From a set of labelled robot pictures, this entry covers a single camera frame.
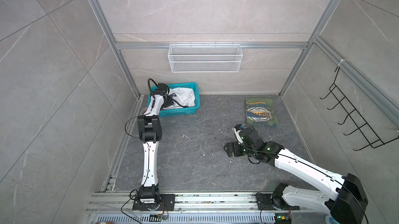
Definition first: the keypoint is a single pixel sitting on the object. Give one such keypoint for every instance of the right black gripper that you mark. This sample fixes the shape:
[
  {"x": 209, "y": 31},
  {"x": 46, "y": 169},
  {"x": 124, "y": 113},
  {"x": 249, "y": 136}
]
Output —
[{"x": 235, "y": 145}]

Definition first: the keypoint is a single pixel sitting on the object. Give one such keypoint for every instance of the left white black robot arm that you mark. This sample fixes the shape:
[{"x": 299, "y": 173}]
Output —
[{"x": 150, "y": 133}]

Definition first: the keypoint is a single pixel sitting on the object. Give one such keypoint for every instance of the white tank top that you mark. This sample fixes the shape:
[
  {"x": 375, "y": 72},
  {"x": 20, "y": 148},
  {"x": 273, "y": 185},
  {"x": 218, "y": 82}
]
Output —
[{"x": 182, "y": 98}]

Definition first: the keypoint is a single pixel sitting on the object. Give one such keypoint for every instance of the green tank top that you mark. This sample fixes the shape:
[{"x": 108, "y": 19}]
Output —
[{"x": 260, "y": 111}]

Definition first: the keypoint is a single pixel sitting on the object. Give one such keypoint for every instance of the black wire hook rack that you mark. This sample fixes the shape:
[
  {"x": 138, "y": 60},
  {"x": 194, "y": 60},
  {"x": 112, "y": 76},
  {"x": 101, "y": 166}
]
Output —
[{"x": 361, "y": 125}]

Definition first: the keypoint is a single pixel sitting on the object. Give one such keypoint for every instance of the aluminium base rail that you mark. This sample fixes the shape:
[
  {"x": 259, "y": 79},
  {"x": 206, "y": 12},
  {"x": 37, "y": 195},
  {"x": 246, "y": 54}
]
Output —
[{"x": 195, "y": 208}]

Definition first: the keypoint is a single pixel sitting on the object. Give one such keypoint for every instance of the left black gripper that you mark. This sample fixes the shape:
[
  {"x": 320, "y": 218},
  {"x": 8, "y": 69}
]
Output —
[{"x": 170, "y": 100}]

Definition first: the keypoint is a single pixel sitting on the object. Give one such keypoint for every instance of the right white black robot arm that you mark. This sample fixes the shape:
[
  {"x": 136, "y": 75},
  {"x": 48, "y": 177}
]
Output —
[{"x": 342, "y": 197}]

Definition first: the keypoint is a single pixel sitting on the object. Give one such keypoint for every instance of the white wire mesh shelf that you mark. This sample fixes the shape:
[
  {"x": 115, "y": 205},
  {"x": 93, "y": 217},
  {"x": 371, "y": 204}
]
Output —
[{"x": 184, "y": 58}]

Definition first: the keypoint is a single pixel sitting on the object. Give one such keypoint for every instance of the teal plastic basket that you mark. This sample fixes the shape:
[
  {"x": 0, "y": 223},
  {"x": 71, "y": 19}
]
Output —
[{"x": 156, "y": 110}]

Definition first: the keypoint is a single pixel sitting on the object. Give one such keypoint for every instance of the roll of tape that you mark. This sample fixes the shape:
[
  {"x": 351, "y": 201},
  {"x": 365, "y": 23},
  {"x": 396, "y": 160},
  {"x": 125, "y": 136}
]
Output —
[{"x": 145, "y": 111}]

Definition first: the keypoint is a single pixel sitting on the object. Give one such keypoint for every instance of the blue tape roll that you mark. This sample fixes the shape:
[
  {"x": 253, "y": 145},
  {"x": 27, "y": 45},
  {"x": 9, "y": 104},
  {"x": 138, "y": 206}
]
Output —
[{"x": 330, "y": 220}]

